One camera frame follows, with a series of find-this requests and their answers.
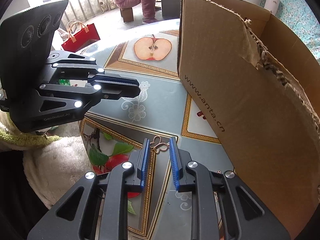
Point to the metal window railing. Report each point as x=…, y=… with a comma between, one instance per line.
x=87, y=2

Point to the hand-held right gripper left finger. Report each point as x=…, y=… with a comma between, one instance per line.
x=145, y=160

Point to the brown cardboard box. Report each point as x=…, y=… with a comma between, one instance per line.
x=237, y=92

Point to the wooden stool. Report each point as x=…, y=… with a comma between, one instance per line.
x=127, y=15

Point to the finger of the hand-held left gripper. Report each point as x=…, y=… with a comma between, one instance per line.
x=117, y=92
x=112, y=80

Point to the red gift bag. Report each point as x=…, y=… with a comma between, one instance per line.
x=80, y=38

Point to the floral curtain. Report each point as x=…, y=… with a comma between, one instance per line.
x=300, y=10

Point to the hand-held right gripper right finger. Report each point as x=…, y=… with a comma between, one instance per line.
x=175, y=160

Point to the dark low table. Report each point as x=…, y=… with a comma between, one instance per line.
x=170, y=2

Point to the white fluffy towel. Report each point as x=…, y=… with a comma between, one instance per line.
x=62, y=167

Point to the rose gold butterfly pendant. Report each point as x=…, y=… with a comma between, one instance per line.
x=160, y=145

